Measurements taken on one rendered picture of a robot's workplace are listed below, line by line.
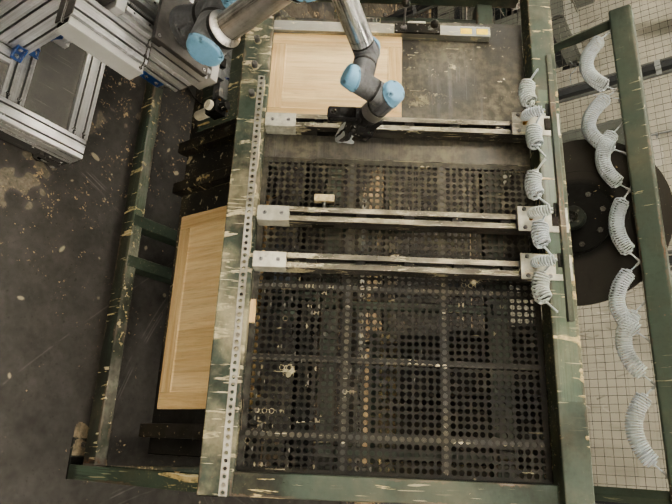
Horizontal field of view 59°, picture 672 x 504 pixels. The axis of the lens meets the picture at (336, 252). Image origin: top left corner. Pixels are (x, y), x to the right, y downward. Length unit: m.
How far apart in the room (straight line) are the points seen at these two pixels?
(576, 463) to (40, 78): 2.48
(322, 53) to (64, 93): 1.10
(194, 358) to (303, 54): 1.40
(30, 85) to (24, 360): 1.10
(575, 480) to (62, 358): 2.06
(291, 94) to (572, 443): 1.73
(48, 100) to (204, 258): 0.91
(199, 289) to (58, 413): 0.77
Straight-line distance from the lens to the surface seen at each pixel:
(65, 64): 2.86
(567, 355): 2.27
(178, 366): 2.72
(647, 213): 2.79
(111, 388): 2.72
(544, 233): 2.24
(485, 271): 2.28
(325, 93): 2.61
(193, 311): 2.71
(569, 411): 2.25
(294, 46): 2.75
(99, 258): 2.95
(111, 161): 3.10
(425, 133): 2.49
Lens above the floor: 2.40
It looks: 33 degrees down
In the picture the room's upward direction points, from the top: 80 degrees clockwise
